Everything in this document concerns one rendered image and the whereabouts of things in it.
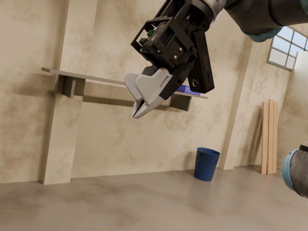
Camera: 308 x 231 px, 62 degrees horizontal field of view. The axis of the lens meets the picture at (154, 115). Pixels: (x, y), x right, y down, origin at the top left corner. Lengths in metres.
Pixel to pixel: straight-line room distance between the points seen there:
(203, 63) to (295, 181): 0.45
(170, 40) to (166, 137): 3.67
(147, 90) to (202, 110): 4.06
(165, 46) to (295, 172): 0.52
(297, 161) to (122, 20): 2.93
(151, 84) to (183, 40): 0.08
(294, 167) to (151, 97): 0.50
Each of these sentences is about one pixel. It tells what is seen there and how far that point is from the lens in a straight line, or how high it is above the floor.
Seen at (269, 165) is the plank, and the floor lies 0.17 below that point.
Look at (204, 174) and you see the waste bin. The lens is 4.21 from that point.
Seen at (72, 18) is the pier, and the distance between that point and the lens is 3.04.
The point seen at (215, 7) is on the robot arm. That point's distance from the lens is 0.47.
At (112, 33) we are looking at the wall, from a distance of 3.34.
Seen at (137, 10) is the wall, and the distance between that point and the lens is 3.55.
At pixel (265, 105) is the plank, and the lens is 5.61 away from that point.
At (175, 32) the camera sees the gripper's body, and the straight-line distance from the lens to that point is 0.41.
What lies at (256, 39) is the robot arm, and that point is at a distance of 0.58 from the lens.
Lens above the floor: 1.37
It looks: 7 degrees down
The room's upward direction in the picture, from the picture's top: 11 degrees clockwise
